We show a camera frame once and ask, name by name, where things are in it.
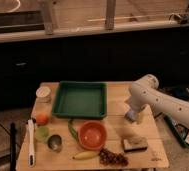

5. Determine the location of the blue sponge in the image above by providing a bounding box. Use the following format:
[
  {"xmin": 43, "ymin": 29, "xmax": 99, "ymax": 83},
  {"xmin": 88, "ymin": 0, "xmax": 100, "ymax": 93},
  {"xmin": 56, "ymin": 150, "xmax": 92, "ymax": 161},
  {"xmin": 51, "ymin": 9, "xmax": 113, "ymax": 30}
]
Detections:
[{"xmin": 126, "ymin": 111, "xmax": 136, "ymax": 122}]

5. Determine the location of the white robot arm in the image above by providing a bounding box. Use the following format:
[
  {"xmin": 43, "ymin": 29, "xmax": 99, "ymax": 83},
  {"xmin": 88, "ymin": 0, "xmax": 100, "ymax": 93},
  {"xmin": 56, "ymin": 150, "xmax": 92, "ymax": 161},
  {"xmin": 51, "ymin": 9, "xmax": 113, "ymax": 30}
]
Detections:
[{"xmin": 127, "ymin": 74, "xmax": 189, "ymax": 128}]

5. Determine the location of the green plastic tray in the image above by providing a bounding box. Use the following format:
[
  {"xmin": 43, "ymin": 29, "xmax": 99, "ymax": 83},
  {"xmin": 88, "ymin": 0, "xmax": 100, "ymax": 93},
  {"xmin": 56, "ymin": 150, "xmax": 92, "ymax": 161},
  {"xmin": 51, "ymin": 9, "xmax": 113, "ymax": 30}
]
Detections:
[{"xmin": 52, "ymin": 81, "xmax": 107, "ymax": 120}]

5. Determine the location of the green bin with items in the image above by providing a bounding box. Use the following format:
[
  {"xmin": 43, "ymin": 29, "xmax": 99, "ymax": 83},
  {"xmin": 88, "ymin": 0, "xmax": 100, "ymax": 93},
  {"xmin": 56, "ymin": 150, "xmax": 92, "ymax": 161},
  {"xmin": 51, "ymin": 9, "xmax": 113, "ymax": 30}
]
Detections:
[{"xmin": 164, "ymin": 116, "xmax": 189, "ymax": 148}]

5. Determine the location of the orange bowl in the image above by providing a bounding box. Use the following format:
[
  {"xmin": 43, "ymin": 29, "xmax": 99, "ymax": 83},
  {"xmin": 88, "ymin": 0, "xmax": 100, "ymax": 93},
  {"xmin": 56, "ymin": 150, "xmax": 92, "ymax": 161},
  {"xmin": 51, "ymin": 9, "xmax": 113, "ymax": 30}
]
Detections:
[{"xmin": 78, "ymin": 120, "xmax": 107, "ymax": 150}]

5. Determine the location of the bunch of red grapes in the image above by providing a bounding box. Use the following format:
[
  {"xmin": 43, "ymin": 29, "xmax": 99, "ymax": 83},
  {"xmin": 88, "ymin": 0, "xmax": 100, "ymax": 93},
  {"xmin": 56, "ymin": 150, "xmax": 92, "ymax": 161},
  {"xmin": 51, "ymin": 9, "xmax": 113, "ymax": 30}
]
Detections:
[{"xmin": 99, "ymin": 148, "xmax": 128, "ymax": 166}]

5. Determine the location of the yellow banana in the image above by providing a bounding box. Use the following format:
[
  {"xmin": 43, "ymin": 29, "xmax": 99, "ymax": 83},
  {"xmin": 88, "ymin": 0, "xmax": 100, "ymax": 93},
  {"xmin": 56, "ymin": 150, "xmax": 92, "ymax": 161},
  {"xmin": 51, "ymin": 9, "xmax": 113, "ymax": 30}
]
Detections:
[{"xmin": 73, "ymin": 151, "xmax": 99, "ymax": 160}]

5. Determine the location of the green chili pepper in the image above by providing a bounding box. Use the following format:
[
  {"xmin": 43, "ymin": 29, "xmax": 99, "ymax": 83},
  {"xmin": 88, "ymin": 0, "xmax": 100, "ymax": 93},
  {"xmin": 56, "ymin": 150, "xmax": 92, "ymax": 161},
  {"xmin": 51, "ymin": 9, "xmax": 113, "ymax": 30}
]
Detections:
[{"xmin": 68, "ymin": 119, "xmax": 78, "ymax": 141}]

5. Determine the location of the small metal cup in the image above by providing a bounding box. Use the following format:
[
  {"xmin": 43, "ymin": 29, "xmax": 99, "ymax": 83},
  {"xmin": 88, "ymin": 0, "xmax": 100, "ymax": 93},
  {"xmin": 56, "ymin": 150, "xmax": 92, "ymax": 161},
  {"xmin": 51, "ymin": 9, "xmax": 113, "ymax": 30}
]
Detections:
[{"xmin": 47, "ymin": 135, "xmax": 62, "ymax": 152}]

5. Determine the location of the orange tomato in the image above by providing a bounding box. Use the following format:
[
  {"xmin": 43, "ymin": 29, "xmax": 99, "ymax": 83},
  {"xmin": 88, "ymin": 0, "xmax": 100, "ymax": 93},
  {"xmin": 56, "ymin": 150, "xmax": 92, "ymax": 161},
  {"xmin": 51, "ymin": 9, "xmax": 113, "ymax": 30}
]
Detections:
[{"xmin": 36, "ymin": 114, "xmax": 49, "ymax": 125}]

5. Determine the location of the green lime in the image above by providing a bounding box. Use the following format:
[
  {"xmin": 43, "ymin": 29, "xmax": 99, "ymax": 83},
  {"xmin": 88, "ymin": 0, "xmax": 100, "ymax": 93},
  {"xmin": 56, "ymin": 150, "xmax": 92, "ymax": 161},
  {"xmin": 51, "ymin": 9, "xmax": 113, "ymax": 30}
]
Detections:
[{"xmin": 35, "ymin": 126, "xmax": 49, "ymax": 143}]

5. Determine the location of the small white jar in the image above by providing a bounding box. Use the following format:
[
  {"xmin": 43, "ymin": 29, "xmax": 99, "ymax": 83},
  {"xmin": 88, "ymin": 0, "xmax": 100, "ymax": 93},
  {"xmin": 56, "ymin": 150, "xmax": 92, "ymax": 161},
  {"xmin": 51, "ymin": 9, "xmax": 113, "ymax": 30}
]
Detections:
[{"xmin": 36, "ymin": 86, "xmax": 51, "ymax": 102}]

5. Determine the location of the black pole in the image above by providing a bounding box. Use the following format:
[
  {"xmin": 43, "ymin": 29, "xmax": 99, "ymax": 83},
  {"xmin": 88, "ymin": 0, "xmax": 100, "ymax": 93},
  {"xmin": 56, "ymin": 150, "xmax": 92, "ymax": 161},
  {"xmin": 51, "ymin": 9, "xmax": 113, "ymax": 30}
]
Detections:
[{"xmin": 10, "ymin": 123, "xmax": 16, "ymax": 171}]

